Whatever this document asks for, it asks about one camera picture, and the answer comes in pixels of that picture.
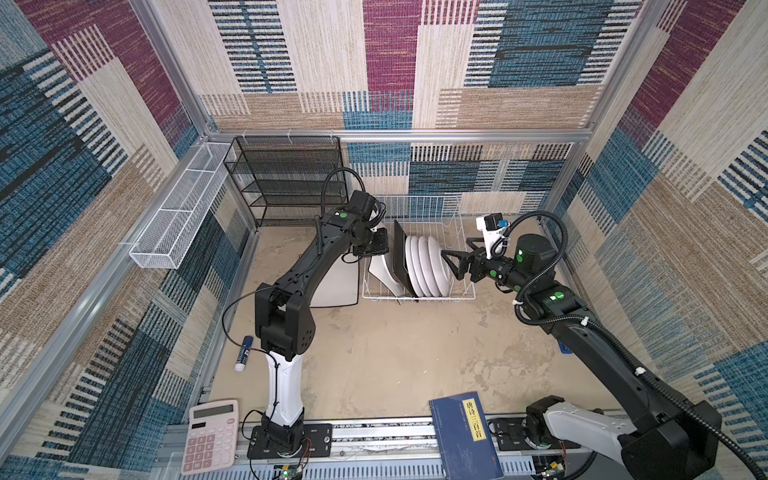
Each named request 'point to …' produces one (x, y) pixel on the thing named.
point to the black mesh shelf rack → (288, 179)
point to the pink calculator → (211, 436)
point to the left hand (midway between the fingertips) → (387, 244)
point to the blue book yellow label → (465, 442)
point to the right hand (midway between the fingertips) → (455, 251)
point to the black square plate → (400, 265)
